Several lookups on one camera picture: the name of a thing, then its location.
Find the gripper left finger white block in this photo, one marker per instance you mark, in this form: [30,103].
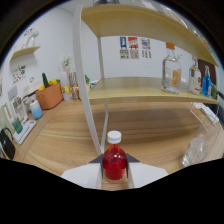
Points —
[83,175]

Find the gripper right finger white block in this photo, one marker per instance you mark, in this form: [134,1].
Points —
[146,175]

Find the small red liquid bottle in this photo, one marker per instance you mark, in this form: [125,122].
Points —
[114,163]

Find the clear bottle orange cap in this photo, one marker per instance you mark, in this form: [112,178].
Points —
[171,73]

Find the light blue cup white lid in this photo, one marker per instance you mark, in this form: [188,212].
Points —
[36,110]

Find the green cup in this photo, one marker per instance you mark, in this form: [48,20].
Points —
[17,126]

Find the white tray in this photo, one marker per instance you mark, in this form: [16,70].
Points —
[26,131]

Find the black bag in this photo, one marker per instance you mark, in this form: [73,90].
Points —
[7,146]

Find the orange storage basket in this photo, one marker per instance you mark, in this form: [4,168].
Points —
[50,97]

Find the framed picture card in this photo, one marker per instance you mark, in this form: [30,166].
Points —
[19,109]

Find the white kitchen appliance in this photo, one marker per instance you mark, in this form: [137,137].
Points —
[31,90]

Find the glass jar of limes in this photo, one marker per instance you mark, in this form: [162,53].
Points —
[215,92]

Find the clear bottle red label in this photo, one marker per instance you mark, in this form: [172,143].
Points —
[194,78]

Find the blue liquid bottle silver cap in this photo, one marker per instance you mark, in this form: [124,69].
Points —
[206,85]

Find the white flower vase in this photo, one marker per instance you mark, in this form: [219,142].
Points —
[66,65]

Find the multicolour wall poster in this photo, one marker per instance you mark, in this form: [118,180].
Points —
[145,44]

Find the blue wall poster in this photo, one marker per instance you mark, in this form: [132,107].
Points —
[123,43]

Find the wooden wall shelf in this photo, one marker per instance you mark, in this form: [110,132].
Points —
[25,51]

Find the white frame wooden shelf rack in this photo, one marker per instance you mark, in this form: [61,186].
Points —
[133,20]

